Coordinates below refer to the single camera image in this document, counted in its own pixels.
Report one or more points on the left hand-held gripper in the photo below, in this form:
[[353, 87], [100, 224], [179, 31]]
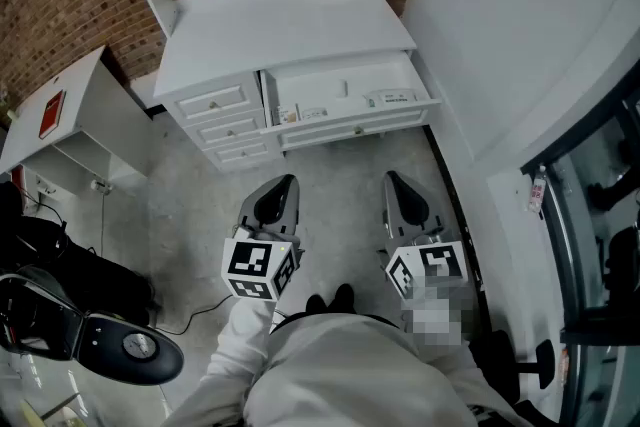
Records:
[[247, 260]]

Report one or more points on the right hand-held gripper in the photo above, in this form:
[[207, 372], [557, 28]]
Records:
[[437, 255]]

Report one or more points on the wide white drawer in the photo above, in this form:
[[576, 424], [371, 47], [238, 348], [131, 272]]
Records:
[[350, 77]]

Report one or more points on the person's right forearm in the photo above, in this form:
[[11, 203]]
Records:
[[432, 350]]

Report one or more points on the person's left forearm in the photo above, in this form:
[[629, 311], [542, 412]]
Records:
[[237, 340]]

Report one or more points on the small white desk drawer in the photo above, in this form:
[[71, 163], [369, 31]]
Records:
[[227, 129], [242, 150], [215, 101]]

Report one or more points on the small box with beige picture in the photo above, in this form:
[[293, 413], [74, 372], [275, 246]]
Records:
[[285, 116]]

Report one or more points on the person's black left shoe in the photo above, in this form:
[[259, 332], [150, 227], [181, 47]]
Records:
[[316, 305]]

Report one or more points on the person's black shoe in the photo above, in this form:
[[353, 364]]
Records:
[[316, 305], [343, 299]]

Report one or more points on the small white labelled box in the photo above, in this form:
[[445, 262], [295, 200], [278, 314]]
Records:
[[314, 113]]

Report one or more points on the person's black right shoe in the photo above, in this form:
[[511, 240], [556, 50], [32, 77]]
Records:
[[343, 299]]

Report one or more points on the person's black trousers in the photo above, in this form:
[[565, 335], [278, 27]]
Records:
[[290, 321]]

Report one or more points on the white pack with green label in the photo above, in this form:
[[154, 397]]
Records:
[[396, 97]]

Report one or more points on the plastic bottle with red label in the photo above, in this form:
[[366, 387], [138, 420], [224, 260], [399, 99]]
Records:
[[538, 189]]

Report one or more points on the person's light sweatshirt torso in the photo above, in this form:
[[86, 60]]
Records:
[[350, 375]]

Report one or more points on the black office chair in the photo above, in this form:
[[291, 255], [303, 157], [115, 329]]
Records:
[[500, 365]]

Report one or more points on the white plug adapter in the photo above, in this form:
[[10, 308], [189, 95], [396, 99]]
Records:
[[101, 186]]

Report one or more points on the white desk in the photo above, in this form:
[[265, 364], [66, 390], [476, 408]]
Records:
[[280, 25]]

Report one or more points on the black framed glass door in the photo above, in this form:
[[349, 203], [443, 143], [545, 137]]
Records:
[[600, 240]]

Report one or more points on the black rounded seat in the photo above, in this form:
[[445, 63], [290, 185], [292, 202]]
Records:
[[115, 345]]

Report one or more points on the white side table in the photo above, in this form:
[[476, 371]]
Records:
[[75, 80]]

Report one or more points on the red book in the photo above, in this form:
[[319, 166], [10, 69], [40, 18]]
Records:
[[52, 114]]

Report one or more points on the grey rimmed black case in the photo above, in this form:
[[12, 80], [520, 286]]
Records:
[[35, 315]]

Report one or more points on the yellow wooden frame stand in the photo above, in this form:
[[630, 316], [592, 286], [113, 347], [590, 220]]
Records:
[[55, 412]]

